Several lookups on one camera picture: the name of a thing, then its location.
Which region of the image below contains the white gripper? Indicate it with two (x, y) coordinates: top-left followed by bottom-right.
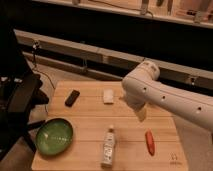
(123, 89), (147, 122)

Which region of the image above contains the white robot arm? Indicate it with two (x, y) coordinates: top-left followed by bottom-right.
(121, 60), (213, 133)

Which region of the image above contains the red carrot toy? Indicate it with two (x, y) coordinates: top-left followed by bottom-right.
(145, 131), (155, 156)

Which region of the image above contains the white rectangular block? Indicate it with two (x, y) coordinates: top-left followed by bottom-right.
(103, 89), (114, 104)

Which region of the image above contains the black rectangular block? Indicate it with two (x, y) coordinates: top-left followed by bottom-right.
(65, 90), (80, 107)

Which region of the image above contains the green bowl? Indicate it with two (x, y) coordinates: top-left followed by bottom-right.
(35, 118), (74, 156)

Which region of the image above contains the black office chair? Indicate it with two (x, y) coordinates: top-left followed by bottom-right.
(0, 0), (49, 162)

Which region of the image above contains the black cable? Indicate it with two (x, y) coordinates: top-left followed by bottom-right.
(31, 40), (56, 90)

